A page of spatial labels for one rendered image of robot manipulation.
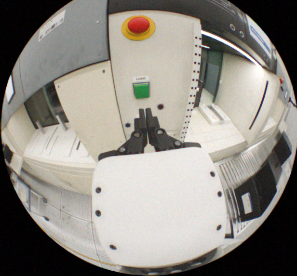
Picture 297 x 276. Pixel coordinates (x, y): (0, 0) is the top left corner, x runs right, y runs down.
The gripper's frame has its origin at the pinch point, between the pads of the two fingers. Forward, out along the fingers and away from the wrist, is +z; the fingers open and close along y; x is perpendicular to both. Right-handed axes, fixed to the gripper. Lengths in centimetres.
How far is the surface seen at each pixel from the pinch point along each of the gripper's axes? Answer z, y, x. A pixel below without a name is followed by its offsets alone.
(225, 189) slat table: -10, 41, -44
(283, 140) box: -17, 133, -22
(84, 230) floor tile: -44, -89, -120
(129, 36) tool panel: 12.7, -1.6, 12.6
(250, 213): -34, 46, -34
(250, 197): -24, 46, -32
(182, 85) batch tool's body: 12.7, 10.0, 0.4
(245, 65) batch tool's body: 37, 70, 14
